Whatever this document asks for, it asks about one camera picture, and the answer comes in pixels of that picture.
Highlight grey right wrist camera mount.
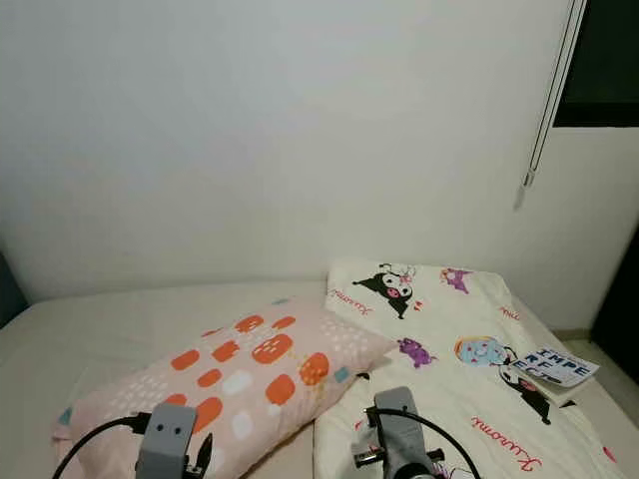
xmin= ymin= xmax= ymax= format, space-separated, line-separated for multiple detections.
xmin=372 ymin=387 xmax=442 ymax=479

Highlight pink pillow with orange patches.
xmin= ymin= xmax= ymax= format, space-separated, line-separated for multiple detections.
xmin=52 ymin=297 xmax=398 ymax=479

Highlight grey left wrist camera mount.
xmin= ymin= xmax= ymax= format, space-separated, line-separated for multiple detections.
xmin=138 ymin=404 xmax=199 ymax=479

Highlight dark cabinet side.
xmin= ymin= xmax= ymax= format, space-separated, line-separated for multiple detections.
xmin=591 ymin=225 xmax=639 ymax=386

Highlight dark window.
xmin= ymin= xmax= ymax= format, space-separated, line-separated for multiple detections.
xmin=554 ymin=0 xmax=639 ymax=129

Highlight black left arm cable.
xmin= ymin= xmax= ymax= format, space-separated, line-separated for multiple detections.
xmin=53 ymin=414 xmax=151 ymax=479

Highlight bed with cream sheet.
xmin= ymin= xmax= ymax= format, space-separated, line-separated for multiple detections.
xmin=0 ymin=279 xmax=639 ymax=479

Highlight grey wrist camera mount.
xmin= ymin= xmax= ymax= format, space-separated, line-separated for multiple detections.
xmin=372 ymin=387 xmax=442 ymax=479
xmin=138 ymin=404 xmax=199 ymax=479

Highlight white book with blue letters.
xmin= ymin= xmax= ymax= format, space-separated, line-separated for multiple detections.
xmin=511 ymin=346 xmax=601 ymax=406

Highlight window blind pull cord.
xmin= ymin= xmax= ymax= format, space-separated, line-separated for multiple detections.
xmin=522 ymin=0 xmax=589 ymax=190

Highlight cream cartoon print quilt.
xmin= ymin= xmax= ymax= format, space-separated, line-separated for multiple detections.
xmin=315 ymin=259 xmax=626 ymax=479

